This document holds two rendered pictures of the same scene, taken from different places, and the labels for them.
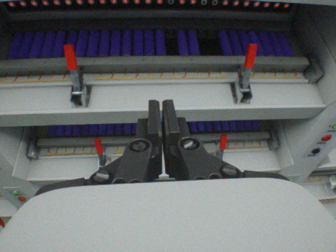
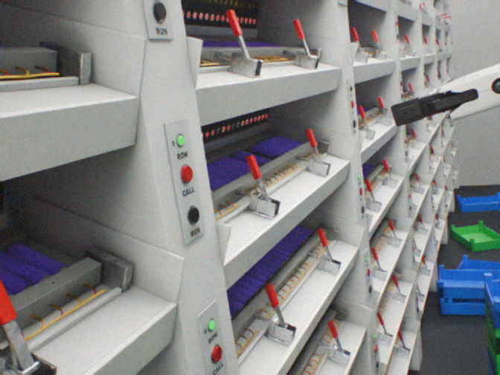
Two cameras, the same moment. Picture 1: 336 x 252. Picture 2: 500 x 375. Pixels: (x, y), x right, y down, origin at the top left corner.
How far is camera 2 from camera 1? 77 cm
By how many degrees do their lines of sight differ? 59
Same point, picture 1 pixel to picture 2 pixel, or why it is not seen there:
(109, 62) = (248, 179)
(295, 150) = (356, 216)
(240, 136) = (315, 239)
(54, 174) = not seen: outside the picture
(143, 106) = (297, 199)
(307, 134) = (353, 193)
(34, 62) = not seen: hidden behind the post
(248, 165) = (343, 257)
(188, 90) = (297, 182)
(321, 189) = (375, 280)
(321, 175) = not seen: hidden behind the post
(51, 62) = (216, 195)
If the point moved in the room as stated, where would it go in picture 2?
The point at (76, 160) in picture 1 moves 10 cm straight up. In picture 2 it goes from (251, 356) to (242, 291)
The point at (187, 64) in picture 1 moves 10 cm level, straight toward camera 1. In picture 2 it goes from (280, 165) to (330, 164)
